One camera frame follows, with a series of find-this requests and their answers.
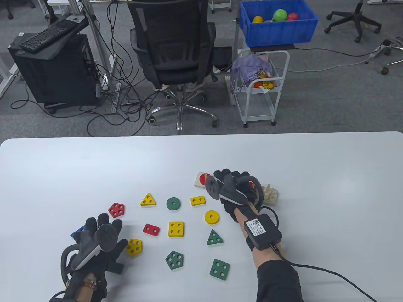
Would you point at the green square block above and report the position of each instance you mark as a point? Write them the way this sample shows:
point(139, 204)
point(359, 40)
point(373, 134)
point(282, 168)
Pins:
point(219, 269)

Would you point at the green rectangle block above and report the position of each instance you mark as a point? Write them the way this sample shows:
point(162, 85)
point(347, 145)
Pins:
point(117, 269)

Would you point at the white desk frame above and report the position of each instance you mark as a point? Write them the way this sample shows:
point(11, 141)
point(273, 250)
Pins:
point(116, 94)

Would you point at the black swivel office chair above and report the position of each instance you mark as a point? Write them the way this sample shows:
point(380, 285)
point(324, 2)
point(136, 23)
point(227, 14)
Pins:
point(357, 15)

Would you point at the blue plastic crate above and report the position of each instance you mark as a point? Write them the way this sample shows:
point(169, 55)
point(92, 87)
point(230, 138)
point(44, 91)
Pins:
point(277, 34)

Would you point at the green triangle block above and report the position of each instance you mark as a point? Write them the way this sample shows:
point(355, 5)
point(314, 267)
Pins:
point(215, 238)

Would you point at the green circle block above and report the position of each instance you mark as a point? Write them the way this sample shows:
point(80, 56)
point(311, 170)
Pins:
point(170, 206)

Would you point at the small white cart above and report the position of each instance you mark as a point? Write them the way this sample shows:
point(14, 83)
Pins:
point(220, 3)

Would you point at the black computer tower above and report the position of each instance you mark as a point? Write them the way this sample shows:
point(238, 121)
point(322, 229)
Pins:
point(56, 78)

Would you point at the orange yellow toy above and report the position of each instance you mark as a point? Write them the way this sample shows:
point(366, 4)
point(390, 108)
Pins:
point(264, 82)

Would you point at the person's left hand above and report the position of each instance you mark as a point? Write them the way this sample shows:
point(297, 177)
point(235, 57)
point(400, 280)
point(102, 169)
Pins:
point(118, 250)

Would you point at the yellow square block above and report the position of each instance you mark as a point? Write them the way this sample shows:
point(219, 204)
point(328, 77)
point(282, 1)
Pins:
point(176, 229)

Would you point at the red toy fruit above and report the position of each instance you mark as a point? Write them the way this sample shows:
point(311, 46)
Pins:
point(292, 16)

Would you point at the yellow rectangle block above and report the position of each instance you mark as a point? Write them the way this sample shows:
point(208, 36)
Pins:
point(198, 201)

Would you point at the green pentagon block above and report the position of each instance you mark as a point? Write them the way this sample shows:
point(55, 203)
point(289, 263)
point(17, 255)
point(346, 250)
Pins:
point(174, 260)

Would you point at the blue triangle block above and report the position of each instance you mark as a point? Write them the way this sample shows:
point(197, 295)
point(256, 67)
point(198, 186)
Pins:
point(78, 231)

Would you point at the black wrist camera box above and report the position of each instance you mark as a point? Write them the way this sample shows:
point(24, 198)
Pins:
point(263, 232)

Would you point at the red circle block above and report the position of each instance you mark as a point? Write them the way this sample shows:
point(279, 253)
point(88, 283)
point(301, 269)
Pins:
point(204, 178)

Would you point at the yellow circle block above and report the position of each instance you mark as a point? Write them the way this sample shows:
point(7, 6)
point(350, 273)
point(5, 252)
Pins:
point(207, 220)

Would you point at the grey tracking controller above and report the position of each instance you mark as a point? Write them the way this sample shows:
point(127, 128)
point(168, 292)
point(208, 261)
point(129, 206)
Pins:
point(212, 188)
point(107, 238)

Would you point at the black keyboard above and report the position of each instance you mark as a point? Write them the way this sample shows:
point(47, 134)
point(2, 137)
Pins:
point(47, 33)

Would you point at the orange toy fruit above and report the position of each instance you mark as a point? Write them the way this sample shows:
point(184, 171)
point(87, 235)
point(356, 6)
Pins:
point(257, 19)

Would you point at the wooden board with posts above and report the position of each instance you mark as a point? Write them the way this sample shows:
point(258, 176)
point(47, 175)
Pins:
point(197, 185)

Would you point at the green toy fruit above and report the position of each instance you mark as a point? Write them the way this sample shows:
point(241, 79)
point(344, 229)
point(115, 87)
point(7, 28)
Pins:
point(279, 15)

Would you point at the red pentagon block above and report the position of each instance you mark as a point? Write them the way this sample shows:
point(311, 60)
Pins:
point(116, 210)

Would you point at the dark flat board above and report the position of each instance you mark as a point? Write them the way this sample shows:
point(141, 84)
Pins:
point(272, 47)

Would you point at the purple cloth bag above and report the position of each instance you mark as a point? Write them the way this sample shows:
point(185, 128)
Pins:
point(248, 64)

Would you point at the black chair base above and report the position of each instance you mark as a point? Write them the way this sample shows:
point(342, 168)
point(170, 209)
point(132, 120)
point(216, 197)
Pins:
point(10, 9)

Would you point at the white power strip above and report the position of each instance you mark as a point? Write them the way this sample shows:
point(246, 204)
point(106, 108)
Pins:
point(379, 50)

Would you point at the black mesh office chair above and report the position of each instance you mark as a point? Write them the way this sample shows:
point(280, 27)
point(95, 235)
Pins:
point(173, 47)

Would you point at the person's right forearm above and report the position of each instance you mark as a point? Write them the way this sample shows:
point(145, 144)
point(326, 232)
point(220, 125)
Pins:
point(267, 256)

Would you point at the red rectangle block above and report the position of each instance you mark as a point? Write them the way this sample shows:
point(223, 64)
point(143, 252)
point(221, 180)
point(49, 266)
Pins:
point(151, 230)

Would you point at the black floor box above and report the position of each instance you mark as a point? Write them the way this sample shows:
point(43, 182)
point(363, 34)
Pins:
point(222, 58)

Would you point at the white metal cart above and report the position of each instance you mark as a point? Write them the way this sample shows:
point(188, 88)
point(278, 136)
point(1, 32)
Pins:
point(252, 90)

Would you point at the chair leg with caster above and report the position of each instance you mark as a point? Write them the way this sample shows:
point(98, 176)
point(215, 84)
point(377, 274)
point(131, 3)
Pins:
point(384, 70)

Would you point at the person's right hand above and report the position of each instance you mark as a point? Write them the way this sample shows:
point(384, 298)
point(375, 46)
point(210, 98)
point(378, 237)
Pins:
point(229, 210)

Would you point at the person's left forearm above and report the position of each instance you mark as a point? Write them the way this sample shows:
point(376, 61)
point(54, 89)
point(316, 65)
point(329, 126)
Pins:
point(82, 295)

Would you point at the yellow pentagon block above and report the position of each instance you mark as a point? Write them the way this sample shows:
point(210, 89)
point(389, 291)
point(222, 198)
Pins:
point(134, 247)

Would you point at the yellow triangle block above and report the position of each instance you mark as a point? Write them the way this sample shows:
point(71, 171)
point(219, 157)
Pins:
point(148, 200)

